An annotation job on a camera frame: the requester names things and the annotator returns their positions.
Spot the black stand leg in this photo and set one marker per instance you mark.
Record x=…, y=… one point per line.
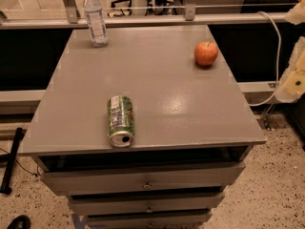
x=9, y=160

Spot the metal railing frame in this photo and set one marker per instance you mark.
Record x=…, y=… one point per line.
x=46, y=14

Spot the red apple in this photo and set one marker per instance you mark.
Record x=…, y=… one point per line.
x=205, y=53

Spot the green soda can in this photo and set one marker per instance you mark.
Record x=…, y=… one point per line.
x=120, y=121

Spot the grey drawer cabinet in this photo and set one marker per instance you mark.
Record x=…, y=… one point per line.
x=193, y=129

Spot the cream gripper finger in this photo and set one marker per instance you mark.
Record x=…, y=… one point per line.
x=291, y=84
x=296, y=15

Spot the clear plastic water bottle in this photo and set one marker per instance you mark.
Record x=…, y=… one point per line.
x=95, y=20

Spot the black shoe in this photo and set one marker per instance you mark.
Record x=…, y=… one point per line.
x=21, y=222

